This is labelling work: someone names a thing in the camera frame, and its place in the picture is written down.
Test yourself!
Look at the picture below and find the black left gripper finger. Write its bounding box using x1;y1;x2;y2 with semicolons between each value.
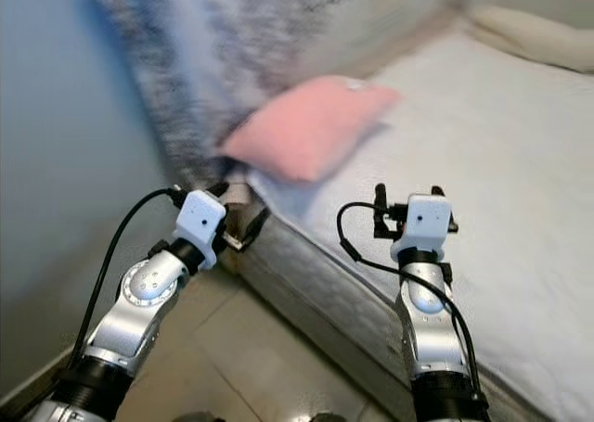
244;208;270;252

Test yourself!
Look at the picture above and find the pink pillow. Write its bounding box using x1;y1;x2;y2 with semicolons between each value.
218;74;402;184

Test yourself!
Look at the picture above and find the white quilted mattress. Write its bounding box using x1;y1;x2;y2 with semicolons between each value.
246;28;594;418

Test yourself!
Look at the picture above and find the white upholstered bed base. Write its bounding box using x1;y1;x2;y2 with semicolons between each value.
232;260;446;422

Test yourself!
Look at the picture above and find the cream pillow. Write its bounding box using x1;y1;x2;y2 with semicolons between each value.
464;3;594;75

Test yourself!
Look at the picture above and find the grey tile baseboard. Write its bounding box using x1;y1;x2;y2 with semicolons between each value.
0;339;94;418

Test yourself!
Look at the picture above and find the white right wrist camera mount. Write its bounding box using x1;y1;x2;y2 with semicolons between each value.
390;194;454;265

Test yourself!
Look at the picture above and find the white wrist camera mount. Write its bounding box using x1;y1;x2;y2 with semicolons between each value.
390;194;454;265
174;190;229;273

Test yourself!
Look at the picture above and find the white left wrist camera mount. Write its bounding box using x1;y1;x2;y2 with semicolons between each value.
174;190;229;273

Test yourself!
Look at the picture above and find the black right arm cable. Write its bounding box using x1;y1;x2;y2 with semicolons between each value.
337;201;484;400

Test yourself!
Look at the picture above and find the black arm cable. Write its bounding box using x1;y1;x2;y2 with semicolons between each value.
337;201;484;400
46;186;191;422

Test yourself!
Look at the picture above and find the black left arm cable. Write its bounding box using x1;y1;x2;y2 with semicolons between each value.
46;186;191;422

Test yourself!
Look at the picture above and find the grey printed wall cloth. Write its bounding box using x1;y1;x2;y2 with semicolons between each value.
84;0;465;186

